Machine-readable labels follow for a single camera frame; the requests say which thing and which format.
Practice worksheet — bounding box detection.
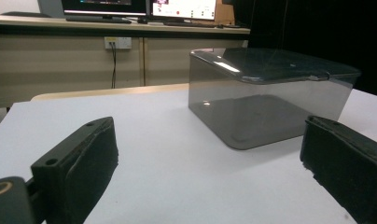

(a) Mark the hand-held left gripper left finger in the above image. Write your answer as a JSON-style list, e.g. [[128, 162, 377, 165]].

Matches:
[[31, 116, 119, 224]]

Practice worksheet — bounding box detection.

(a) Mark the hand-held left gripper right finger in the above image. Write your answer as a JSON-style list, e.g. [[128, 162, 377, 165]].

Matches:
[[300, 115, 377, 224]]

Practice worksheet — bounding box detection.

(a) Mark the grey transparent plastic box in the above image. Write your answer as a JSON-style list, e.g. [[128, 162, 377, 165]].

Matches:
[[188, 47, 362, 151]]

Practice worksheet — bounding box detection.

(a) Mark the grey transparent box lid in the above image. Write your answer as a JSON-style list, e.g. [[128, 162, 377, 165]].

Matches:
[[189, 47, 362, 86]]

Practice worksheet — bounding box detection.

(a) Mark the wooden table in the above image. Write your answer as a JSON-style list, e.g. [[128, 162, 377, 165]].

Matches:
[[30, 82, 190, 103]]

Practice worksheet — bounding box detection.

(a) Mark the white table cover sheet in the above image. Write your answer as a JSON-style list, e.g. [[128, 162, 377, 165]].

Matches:
[[0, 88, 377, 224]]

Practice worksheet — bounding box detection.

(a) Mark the beige office desk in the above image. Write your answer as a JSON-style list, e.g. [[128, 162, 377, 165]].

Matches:
[[0, 14, 252, 109]]

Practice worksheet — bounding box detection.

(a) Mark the black curtain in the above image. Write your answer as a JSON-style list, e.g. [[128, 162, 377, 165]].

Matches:
[[232, 0, 377, 98]]

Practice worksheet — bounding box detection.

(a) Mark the black keyboard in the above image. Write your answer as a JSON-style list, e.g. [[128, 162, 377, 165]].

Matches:
[[162, 21, 224, 29], [64, 16, 133, 25]]

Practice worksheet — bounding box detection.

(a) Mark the dark computer monitor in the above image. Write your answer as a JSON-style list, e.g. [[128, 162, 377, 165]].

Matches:
[[61, 0, 149, 17]]

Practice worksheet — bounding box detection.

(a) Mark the dark flat pad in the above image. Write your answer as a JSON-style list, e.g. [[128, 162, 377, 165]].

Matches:
[[0, 11, 52, 19]]

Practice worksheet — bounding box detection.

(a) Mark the bright computer monitor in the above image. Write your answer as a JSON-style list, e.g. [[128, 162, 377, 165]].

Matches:
[[150, 0, 218, 21]]

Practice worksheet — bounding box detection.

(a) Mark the brown cardboard box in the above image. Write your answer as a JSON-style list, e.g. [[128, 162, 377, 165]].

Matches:
[[214, 0, 236, 26]]

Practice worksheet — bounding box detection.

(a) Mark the black power cable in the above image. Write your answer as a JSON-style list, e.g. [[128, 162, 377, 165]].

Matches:
[[109, 41, 118, 90]]

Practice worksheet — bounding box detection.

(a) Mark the white wall socket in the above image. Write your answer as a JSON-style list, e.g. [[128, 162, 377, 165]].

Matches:
[[104, 36, 133, 50]]

